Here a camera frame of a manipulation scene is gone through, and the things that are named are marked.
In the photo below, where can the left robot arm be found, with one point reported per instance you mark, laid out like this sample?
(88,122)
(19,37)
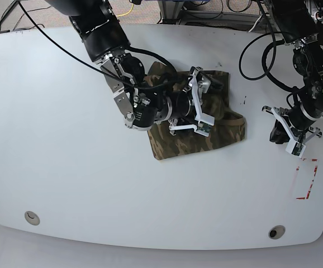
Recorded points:
(298,28)

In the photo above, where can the left table grommet hole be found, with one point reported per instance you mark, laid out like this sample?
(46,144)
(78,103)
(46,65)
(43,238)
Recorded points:
(32,218)

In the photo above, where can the table grommet hole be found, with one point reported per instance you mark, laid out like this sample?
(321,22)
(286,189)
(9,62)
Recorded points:
(32,218)
(276,232)

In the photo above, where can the aluminium frame stand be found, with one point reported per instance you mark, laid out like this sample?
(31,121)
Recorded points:
(233,15)

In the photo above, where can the right table grommet hole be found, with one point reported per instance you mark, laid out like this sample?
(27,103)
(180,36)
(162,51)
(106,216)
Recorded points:
(276,232)

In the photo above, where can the red tape rectangle marking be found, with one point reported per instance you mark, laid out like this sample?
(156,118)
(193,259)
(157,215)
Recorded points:
(304,178)

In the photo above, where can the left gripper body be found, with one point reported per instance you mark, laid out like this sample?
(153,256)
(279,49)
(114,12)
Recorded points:
(297,125)

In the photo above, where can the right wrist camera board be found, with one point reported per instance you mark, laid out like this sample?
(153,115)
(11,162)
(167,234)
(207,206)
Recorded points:
(203,129)

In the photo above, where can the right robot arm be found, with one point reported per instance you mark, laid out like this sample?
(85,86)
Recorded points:
(146,88)

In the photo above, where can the camouflage t-shirt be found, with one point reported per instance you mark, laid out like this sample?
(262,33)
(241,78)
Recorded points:
(229,126)

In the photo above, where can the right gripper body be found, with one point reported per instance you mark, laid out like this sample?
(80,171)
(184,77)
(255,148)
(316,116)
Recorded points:
(187,102)

